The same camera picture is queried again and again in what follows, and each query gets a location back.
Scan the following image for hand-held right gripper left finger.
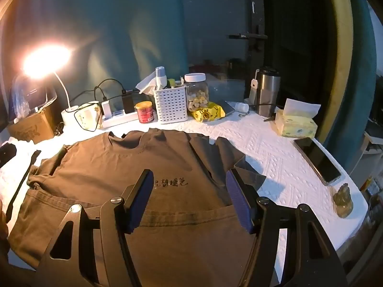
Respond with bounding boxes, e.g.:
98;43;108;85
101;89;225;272
31;169;154;287

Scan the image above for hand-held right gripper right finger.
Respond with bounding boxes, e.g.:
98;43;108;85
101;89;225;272
225;168;349;287

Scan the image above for brown t-shirt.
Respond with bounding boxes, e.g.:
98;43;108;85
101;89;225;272
8;128;268;287

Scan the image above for white quilted table cover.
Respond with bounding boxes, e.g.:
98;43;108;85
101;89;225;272
0;108;368;287

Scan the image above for black smartphone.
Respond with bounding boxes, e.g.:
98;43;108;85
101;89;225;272
293;138;342;186

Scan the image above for red tin can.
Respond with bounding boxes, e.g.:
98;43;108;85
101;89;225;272
135;101;154;124

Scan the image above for yellow tissue box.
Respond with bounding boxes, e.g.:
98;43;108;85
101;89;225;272
274;98;321;138

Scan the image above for grey notebook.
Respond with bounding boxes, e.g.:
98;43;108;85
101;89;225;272
220;100;237;117

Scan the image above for yellow snack packet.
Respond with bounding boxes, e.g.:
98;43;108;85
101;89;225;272
191;102;225;122

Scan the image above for white cube socket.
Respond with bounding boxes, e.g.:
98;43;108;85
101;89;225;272
75;104;101;130

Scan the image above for small green figurine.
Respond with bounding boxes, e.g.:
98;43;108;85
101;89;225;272
333;182;354;217

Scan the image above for black power adapter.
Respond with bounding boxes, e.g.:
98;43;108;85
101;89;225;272
121;89;135;114

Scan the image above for white perforated basket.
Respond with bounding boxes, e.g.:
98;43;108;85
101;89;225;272
153;85;188;124

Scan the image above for white desk lamp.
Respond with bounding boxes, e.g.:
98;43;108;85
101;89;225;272
21;43;81;126

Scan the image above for steel tumbler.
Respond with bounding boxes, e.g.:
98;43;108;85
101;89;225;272
254;67;282;117

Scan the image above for white crumpled tissue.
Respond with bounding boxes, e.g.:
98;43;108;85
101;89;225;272
136;73;159;96

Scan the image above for clear jar white lid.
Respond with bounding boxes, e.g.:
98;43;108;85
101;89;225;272
184;73;209;112

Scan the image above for white grey spray bottle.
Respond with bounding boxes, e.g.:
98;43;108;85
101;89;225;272
155;66;166;88

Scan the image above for cardboard box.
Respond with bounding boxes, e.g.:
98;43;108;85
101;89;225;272
6;106;62;142

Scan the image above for white shelf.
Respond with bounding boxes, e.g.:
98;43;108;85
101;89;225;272
362;122;383;156

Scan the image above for teal curtain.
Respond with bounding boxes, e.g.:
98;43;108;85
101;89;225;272
0;0;252;126
323;0;378;168

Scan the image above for dark door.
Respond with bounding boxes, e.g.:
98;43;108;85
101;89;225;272
247;0;332;120

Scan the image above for black strap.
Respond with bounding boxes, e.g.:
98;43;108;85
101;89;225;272
6;149;42;219

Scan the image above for black power cable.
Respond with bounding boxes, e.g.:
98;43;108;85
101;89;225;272
72;78;141;132

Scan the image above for black door handle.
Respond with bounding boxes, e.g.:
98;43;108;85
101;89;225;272
229;31;268;41

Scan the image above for yellow padded post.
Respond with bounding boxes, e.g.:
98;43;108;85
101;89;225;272
315;0;354;139

